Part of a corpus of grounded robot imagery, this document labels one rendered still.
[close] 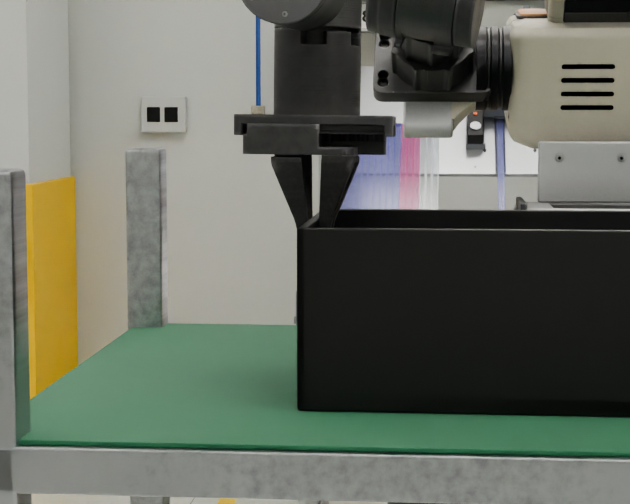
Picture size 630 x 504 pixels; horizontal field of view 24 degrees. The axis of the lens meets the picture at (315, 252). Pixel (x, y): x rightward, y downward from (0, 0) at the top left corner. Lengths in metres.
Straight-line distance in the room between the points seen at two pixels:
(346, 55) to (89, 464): 0.31
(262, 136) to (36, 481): 0.26
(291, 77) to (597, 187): 0.58
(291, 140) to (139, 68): 4.09
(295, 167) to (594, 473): 0.28
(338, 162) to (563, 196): 0.56
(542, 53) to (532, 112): 0.06
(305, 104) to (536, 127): 0.57
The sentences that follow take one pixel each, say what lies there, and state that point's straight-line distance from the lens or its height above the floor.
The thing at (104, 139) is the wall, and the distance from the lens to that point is 5.03.
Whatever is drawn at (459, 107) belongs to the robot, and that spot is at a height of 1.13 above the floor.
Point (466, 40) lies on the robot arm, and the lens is 1.37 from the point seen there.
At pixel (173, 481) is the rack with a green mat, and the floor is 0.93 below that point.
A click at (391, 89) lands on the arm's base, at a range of 1.48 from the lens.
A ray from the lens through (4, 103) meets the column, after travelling 4.58.
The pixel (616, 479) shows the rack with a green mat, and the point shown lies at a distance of 0.81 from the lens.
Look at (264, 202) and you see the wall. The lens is 4.95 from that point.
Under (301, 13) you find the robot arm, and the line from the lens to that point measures 0.87.
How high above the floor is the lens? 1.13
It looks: 6 degrees down
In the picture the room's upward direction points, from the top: straight up
